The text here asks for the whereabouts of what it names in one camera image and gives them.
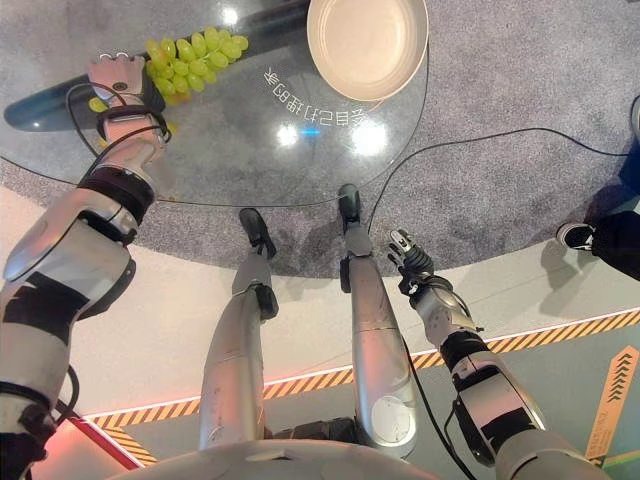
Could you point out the cream round plate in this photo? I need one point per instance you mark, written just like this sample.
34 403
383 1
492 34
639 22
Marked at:
367 42

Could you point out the robot right leg silver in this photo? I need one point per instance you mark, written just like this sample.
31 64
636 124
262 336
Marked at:
375 360

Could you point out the dark table base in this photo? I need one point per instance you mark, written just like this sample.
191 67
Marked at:
45 100

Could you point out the yellow fruit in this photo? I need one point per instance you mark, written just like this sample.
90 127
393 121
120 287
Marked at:
97 104

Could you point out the robot left leg silver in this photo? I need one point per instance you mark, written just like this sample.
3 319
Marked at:
230 360

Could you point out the robot foot dark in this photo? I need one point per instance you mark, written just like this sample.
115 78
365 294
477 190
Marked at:
255 227
350 200

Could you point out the grey round carpet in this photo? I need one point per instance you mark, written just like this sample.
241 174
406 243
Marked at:
500 75

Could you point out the person's leg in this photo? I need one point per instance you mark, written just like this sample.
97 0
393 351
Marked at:
620 240

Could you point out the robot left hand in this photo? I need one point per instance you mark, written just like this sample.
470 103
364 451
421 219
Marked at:
117 75

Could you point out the robot left arm silver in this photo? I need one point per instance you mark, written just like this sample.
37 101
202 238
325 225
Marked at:
65 260

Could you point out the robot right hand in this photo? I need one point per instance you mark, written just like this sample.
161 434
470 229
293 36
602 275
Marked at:
414 257

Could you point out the robot right foot dark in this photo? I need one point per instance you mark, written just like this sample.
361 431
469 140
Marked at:
350 200

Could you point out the green grape bunch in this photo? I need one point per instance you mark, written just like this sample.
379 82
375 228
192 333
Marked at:
192 65

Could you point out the robot leg silver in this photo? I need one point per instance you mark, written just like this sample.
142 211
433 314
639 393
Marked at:
230 360
375 360

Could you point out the robot left foot dark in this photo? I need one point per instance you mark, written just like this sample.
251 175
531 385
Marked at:
255 227

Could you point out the person's shoe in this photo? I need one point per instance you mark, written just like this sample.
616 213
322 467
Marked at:
575 235

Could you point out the robot right arm silver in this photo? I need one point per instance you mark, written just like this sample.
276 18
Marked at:
495 395

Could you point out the robot torso silver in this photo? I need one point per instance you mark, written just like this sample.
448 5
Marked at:
300 462

